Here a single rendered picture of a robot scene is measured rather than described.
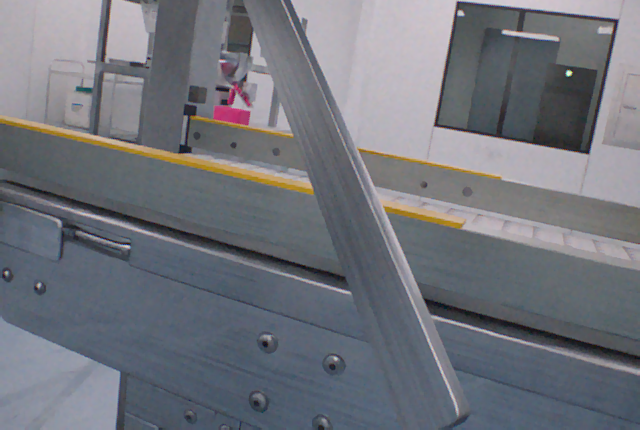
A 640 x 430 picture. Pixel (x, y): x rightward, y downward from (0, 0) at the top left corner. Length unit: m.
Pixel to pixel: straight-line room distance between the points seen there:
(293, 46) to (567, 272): 0.16
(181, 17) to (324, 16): 5.14
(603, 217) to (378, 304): 0.38
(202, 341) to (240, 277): 0.05
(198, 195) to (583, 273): 0.20
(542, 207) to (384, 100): 5.01
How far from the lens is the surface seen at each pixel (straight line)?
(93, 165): 0.37
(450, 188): 0.55
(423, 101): 5.44
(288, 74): 0.24
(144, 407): 0.45
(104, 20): 4.40
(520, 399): 0.30
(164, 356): 0.37
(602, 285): 0.28
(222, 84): 3.24
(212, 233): 0.34
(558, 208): 0.54
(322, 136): 0.21
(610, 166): 5.38
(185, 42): 0.68
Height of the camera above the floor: 1.00
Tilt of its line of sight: 10 degrees down
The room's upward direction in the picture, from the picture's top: 9 degrees clockwise
